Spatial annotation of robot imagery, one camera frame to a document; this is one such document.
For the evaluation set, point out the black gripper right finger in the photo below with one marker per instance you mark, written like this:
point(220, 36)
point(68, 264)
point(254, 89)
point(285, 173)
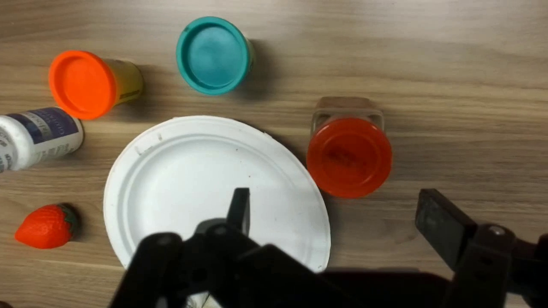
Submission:
point(446, 219)

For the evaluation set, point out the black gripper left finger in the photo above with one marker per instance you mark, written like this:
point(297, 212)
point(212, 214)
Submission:
point(237, 211)

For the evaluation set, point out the spice jar red lid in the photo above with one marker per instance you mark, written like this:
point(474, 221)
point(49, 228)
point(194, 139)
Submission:
point(350, 156)

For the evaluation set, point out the teal lid dough can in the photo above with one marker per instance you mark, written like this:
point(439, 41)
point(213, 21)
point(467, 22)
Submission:
point(213, 53)

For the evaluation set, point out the orange lid dough can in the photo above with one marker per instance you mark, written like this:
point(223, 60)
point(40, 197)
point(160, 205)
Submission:
point(83, 86)

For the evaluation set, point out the white paper plate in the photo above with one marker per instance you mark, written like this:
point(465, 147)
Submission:
point(189, 171)

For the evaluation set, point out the red tomato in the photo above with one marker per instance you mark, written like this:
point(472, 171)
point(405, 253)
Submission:
point(45, 226)

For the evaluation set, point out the white pill bottle blue label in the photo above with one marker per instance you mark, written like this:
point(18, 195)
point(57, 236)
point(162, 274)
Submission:
point(35, 137)

